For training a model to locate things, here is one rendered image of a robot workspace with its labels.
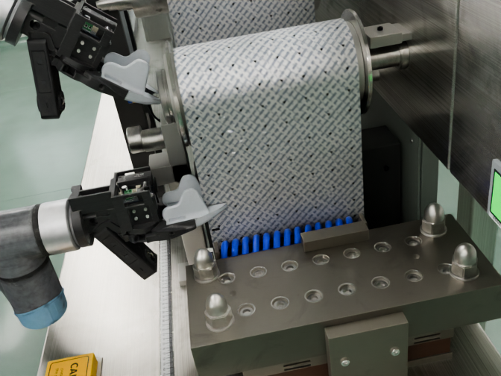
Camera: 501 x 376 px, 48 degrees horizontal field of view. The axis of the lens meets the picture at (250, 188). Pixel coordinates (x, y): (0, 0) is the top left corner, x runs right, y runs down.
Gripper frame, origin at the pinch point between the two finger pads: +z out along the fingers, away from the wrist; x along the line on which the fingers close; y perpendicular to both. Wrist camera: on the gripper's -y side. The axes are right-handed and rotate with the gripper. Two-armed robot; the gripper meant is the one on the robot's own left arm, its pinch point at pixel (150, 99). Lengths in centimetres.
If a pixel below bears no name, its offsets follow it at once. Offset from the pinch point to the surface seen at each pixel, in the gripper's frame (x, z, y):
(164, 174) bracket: -1.0, 7.2, -9.6
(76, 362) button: -16.0, 6.3, -36.1
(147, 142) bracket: -0.1, 2.6, -6.3
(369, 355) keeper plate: -30.0, 33.7, -6.7
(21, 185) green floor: 223, -3, -163
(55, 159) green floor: 250, 9, -153
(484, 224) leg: 5, 68, 6
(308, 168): -8.4, 22.8, 4.2
